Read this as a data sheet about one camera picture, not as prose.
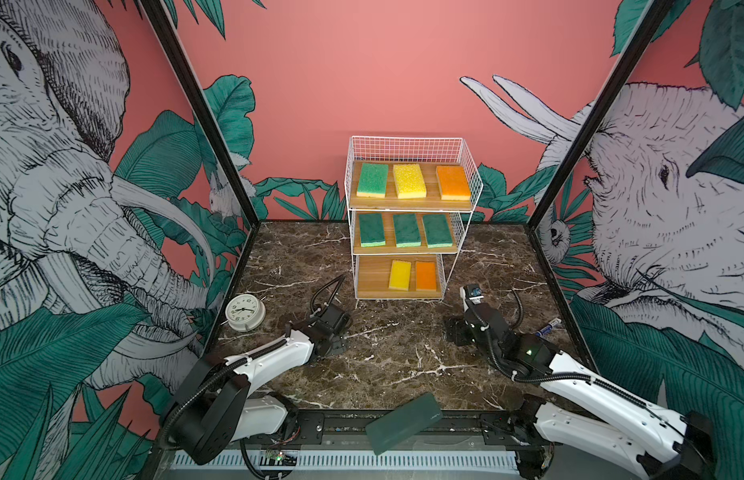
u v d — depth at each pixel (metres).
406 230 0.83
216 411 0.41
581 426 0.56
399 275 1.02
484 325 0.55
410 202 0.69
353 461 0.70
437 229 0.83
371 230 0.84
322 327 0.69
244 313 0.90
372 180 0.70
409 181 0.71
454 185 0.72
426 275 1.01
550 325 0.92
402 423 0.73
